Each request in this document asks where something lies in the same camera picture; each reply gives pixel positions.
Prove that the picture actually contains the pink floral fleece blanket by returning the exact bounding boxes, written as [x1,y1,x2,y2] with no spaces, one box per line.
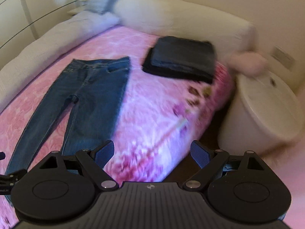
[0,26,235,225]

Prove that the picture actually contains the white round nightstand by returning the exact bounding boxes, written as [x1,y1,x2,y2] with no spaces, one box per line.
[218,71,303,157]

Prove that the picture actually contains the cream wardrobe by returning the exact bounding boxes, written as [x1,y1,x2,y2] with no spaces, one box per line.
[0,0,80,51]

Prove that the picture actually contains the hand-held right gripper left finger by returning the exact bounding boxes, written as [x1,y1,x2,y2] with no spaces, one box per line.
[38,140,120,192]

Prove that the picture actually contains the blue denim jeans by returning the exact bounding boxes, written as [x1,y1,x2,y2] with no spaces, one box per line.
[5,56,131,176]

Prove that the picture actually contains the lavender pillow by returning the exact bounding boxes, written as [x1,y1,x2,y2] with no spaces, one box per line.
[69,11,120,32]

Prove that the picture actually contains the wall socket plate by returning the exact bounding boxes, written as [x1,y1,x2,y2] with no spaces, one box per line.
[273,46,295,71]

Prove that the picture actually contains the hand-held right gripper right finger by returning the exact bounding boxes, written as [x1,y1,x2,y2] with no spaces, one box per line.
[183,140,265,192]

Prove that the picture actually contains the pink plush toy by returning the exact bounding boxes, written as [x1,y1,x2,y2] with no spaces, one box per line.
[225,51,268,77]

